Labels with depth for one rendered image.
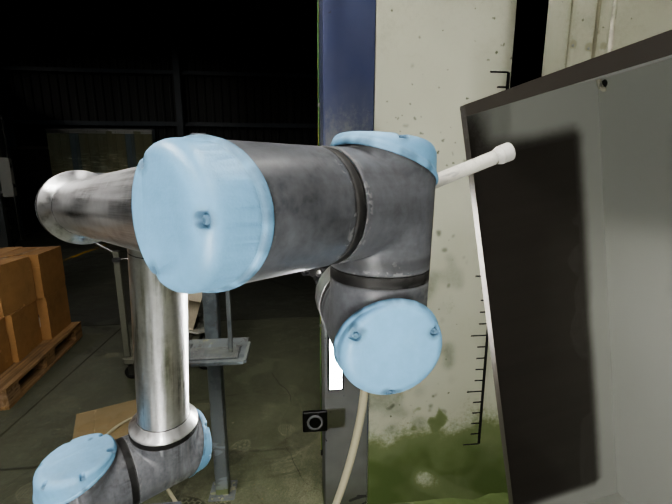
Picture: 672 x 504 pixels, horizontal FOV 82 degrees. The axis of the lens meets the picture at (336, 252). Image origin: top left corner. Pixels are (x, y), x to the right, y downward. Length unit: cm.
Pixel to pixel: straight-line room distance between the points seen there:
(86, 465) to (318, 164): 87
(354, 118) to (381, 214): 117
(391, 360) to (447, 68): 132
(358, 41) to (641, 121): 87
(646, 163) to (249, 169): 98
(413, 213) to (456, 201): 123
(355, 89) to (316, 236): 124
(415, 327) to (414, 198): 10
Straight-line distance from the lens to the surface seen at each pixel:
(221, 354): 162
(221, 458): 209
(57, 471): 104
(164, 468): 106
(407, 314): 32
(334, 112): 143
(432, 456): 193
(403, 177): 30
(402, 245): 31
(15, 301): 370
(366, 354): 32
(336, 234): 25
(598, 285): 125
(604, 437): 148
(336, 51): 148
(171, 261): 23
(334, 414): 171
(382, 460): 188
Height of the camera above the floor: 148
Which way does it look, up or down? 11 degrees down
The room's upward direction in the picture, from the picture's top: straight up
